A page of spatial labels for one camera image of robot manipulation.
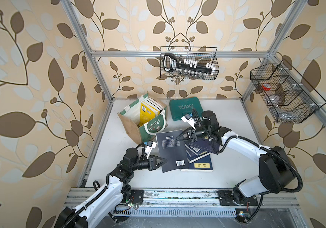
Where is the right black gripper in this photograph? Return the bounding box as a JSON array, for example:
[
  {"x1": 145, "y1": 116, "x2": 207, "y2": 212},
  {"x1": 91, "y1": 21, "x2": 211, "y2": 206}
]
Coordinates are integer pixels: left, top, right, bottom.
[{"x1": 176, "y1": 126, "x2": 210, "y2": 143}]

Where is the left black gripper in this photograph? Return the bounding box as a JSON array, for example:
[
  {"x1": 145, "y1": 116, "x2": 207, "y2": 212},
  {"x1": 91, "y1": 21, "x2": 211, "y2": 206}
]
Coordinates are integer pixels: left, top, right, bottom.
[{"x1": 129, "y1": 155, "x2": 166, "y2": 173}]

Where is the navy blue book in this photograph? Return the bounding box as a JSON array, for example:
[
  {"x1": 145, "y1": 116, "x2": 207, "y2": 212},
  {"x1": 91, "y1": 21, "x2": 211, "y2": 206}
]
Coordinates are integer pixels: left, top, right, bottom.
[
  {"x1": 185, "y1": 144, "x2": 209, "y2": 163},
  {"x1": 185, "y1": 138, "x2": 219, "y2": 153},
  {"x1": 181, "y1": 154, "x2": 213, "y2": 172}
]

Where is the black cover book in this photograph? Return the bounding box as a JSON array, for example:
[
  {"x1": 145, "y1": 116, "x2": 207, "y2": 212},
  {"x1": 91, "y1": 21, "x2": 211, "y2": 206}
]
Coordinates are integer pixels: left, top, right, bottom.
[{"x1": 156, "y1": 130, "x2": 189, "y2": 173}]

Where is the yellow cartoon book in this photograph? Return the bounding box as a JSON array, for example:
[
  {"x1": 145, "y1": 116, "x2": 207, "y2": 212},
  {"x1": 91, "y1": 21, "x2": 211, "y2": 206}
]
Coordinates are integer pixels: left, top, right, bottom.
[{"x1": 146, "y1": 97, "x2": 164, "y2": 114}]

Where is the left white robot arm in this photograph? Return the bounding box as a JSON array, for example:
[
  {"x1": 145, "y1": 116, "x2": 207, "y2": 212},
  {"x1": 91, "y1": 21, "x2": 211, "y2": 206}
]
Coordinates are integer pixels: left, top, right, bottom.
[{"x1": 54, "y1": 148, "x2": 168, "y2": 228}]

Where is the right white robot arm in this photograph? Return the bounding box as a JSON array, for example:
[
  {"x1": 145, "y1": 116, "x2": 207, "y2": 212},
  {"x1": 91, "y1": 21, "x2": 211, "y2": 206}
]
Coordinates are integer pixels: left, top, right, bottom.
[{"x1": 177, "y1": 109, "x2": 303, "y2": 205}]

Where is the green plastic tool case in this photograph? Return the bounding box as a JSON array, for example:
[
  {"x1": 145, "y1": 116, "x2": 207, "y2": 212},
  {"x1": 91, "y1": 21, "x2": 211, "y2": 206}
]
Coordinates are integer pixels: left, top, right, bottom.
[{"x1": 169, "y1": 97, "x2": 203, "y2": 121}]

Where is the black socket set holder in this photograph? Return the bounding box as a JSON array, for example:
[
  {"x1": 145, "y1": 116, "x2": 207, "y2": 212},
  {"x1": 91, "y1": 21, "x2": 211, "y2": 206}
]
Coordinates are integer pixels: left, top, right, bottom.
[{"x1": 162, "y1": 53, "x2": 220, "y2": 75}]

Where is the red tape roll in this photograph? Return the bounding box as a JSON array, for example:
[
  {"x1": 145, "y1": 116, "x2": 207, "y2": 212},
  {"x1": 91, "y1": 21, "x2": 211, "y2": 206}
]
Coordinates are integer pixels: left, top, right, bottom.
[{"x1": 262, "y1": 83, "x2": 272, "y2": 91}]

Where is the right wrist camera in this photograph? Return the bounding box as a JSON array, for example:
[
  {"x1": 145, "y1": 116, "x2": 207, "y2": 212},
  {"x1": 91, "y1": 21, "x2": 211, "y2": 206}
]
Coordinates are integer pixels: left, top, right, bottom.
[{"x1": 181, "y1": 113, "x2": 196, "y2": 129}]

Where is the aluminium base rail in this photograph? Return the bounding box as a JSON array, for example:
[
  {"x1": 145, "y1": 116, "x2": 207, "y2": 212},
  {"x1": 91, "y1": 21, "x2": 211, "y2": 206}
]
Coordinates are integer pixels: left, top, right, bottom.
[{"x1": 63, "y1": 187, "x2": 301, "y2": 219}]

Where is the back black wire basket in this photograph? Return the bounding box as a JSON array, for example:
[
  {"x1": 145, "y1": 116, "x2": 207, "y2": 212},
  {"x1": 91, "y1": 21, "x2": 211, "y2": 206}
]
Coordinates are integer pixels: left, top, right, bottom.
[{"x1": 160, "y1": 46, "x2": 220, "y2": 80}]

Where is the side black wire basket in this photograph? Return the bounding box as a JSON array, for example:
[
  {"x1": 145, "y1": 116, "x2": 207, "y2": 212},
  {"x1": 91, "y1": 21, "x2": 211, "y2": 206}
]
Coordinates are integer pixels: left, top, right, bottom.
[{"x1": 250, "y1": 59, "x2": 326, "y2": 124}]

